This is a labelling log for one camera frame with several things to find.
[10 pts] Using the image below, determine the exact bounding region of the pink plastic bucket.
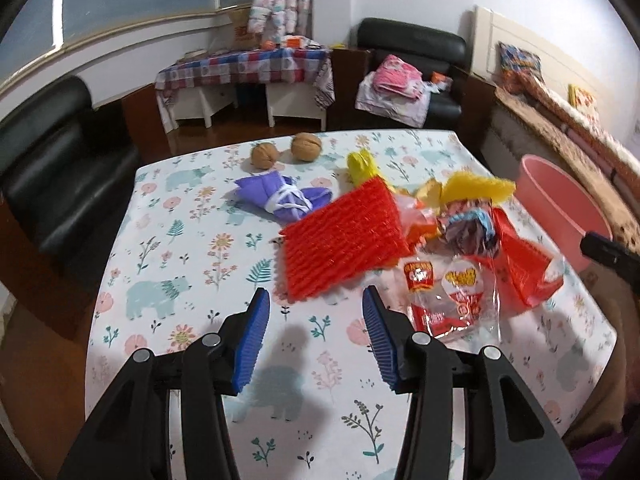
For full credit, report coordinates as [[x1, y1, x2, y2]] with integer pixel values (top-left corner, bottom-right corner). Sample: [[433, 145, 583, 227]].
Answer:
[[515, 154, 613, 272]]

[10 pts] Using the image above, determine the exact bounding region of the white stool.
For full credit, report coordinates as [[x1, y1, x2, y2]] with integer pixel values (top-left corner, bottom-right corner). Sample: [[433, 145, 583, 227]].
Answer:
[[157, 85, 240, 131], [265, 80, 328, 131]]

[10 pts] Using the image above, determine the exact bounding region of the cardboard box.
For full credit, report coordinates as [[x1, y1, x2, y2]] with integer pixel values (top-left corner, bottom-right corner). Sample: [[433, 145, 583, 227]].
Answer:
[[229, 6, 263, 48]]

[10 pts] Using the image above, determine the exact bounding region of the dark wooden nightstand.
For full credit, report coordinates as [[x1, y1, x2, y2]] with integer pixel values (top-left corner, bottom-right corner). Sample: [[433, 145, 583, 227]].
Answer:
[[460, 72, 498, 151]]

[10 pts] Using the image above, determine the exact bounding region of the purple garment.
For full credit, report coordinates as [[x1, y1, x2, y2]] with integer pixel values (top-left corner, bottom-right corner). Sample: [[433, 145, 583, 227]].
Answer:
[[570, 440, 631, 480]]

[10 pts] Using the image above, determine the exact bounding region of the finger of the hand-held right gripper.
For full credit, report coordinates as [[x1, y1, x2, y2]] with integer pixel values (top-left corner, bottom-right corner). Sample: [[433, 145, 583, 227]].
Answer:
[[580, 230, 640, 291]]

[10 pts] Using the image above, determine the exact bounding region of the wooden end table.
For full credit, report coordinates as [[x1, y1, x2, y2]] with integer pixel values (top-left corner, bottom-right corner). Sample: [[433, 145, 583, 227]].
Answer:
[[0, 200, 91, 341]]

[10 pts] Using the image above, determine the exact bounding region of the red foam net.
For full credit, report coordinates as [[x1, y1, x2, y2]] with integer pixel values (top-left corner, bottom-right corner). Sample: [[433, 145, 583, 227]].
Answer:
[[278, 178, 412, 304]]

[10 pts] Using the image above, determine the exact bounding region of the clear snack wrapper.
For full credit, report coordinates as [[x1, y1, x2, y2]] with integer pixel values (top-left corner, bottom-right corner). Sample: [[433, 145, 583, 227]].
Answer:
[[402, 252, 502, 345]]

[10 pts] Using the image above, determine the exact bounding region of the cream bed headboard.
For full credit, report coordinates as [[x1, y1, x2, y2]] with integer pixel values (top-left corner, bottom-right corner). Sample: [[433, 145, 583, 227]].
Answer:
[[470, 5, 626, 126]]

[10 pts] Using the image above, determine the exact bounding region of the colourful patterned pillow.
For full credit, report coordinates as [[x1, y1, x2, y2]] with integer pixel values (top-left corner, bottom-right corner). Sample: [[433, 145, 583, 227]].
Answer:
[[497, 42, 543, 93]]

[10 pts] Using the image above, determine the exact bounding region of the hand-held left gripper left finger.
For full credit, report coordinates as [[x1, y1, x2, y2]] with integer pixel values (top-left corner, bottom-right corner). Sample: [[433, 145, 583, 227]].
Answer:
[[57, 287, 271, 480]]

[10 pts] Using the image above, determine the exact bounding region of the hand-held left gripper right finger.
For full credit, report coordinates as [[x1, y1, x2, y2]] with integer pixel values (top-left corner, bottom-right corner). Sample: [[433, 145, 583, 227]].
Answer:
[[362, 285, 583, 480]]

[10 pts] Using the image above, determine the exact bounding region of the bed with floral bedding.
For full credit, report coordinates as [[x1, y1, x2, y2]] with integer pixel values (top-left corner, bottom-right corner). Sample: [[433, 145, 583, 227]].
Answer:
[[482, 87, 640, 261]]

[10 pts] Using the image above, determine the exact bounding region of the pink folded blanket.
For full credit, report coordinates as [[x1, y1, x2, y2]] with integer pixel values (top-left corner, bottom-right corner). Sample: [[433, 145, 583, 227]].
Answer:
[[372, 54, 426, 101]]

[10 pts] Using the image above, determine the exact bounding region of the black leather sofa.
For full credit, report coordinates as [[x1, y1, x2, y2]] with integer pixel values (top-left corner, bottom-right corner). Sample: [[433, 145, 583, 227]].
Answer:
[[0, 76, 143, 271]]

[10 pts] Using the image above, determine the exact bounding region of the yellow floral pillow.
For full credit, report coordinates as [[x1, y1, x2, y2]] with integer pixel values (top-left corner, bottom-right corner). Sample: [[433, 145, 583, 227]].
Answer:
[[567, 84, 598, 116]]

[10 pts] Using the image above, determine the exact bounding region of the large brown walnut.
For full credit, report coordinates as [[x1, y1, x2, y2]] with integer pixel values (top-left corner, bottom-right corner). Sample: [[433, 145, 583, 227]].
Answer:
[[291, 132, 322, 162]]

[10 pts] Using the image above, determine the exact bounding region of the black leather armchair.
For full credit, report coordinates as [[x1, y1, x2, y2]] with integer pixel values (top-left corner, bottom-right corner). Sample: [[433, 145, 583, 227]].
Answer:
[[356, 17, 468, 121]]

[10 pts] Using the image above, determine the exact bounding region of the yellow foam net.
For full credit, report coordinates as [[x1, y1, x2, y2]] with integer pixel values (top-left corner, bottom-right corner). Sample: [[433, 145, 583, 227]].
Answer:
[[440, 170, 517, 211]]

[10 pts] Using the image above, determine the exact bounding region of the brown wooden cabinet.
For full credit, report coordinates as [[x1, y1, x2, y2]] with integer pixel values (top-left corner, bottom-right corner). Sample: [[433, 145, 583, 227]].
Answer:
[[121, 82, 173, 161]]

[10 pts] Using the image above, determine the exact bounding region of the purple plastic bag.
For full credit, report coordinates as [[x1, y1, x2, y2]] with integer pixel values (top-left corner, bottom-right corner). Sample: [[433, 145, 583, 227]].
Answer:
[[233, 170, 334, 223]]

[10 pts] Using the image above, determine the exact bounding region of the red plastic bag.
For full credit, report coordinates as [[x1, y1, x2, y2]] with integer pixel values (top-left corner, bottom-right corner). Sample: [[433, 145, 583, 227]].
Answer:
[[492, 207, 566, 311]]

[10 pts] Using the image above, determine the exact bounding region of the colourful wrapper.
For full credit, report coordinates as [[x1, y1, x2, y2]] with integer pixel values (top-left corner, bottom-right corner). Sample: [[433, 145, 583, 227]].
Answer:
[[436, 200, 501, 261]]

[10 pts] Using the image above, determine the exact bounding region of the white folded sheet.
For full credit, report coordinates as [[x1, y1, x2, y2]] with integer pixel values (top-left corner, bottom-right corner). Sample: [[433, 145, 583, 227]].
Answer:
[[355, 72, 431, 128]]

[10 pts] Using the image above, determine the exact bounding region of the small brown walnut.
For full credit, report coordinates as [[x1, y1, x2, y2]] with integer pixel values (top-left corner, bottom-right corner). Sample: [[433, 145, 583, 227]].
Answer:
[[250, 143, 277, 168]]

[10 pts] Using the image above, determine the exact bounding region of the yellow plastic bag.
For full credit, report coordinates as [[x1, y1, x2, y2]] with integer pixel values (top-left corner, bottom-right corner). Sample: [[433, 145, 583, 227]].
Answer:
[[347, 149, 396, 196]]

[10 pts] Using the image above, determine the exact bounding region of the checkered cloth side table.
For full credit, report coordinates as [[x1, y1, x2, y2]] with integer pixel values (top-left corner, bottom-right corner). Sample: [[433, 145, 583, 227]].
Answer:
[[154, 46, 336, 111]]

